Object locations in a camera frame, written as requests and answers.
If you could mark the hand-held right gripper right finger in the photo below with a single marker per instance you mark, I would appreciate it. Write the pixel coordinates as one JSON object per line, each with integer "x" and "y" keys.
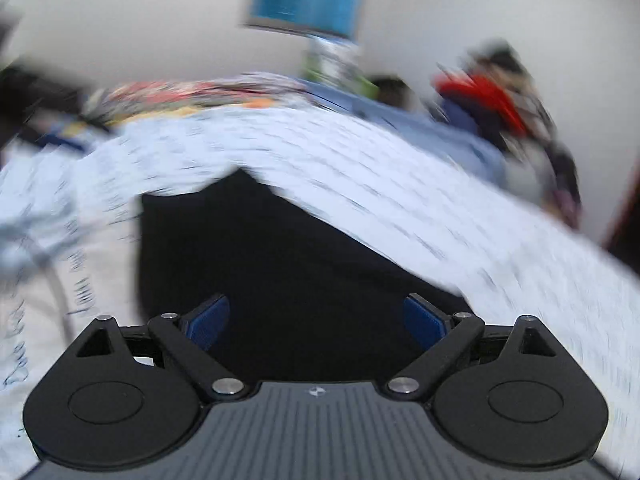
{"x": 425, "y": 320}

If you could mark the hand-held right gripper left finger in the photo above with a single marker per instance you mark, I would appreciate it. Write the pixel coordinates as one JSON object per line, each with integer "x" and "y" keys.
{"x": 207, "y": 322}

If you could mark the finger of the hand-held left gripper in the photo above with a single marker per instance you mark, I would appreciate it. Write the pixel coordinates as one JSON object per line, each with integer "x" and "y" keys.
{"x": 65, "y": 141}

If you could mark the black pants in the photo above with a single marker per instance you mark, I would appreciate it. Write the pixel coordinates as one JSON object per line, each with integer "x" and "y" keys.
{"x": 300, "y": 285}

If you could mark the light blue blanket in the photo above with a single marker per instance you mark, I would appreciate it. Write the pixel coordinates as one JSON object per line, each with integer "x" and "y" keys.
{"x": 425, "y": 130}

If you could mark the brown bag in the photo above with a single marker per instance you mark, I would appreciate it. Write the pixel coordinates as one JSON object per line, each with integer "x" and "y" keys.
{"x": 392, "y": 92}

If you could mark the pile of clothes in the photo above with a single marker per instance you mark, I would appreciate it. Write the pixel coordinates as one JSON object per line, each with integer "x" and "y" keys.
{"x": 490, "y": 95}

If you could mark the blue window curtain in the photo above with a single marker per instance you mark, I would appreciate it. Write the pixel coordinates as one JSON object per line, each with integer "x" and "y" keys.
{"x": 310, "y": 0}

